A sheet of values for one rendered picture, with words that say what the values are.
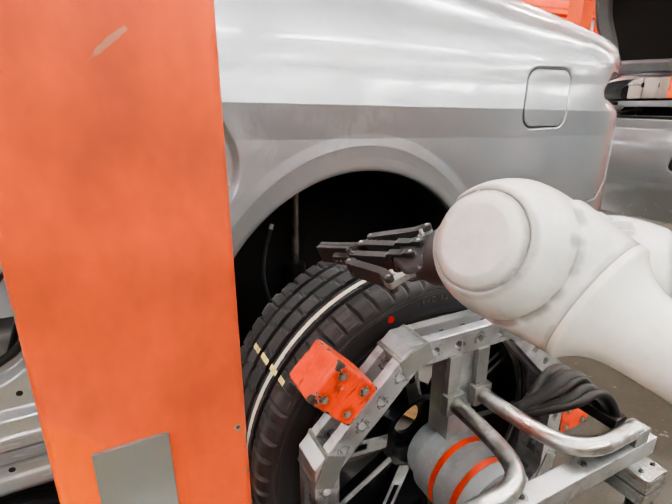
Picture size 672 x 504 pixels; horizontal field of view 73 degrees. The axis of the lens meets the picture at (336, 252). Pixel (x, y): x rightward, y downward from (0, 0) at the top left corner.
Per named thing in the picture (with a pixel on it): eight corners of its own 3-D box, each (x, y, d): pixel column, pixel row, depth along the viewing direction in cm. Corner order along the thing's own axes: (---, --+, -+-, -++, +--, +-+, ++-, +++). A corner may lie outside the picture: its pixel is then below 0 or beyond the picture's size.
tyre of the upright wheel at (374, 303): (412, 493, 127) (507, 277, 119) (472, 567, 107) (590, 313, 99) (178, 501, 92) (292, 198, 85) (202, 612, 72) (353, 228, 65)
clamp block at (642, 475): (603, 456, 75) (609, 430, 73) (661, 496, 67) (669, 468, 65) (583, 467, 73) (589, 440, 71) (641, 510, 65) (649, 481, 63)
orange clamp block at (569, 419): (527, 413, 98) (556, 402, 102) (559, 436, 91) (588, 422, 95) (532, 386, 96) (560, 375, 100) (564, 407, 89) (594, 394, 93)
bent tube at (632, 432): (539, 375, 83) (547, 324, 80) (647, 442, 67) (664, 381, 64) (466, 403, 76) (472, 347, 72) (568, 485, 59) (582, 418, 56)
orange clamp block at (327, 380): (354, 363, 71) (316, 336, 67) (380, 390, 65) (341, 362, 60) (326, 398, 71) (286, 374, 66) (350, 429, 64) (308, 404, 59)
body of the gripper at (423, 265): (458, 304, 55) (394, 296, 61) (482, 261, 60) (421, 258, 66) (442, 255, 52) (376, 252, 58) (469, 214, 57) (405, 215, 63)
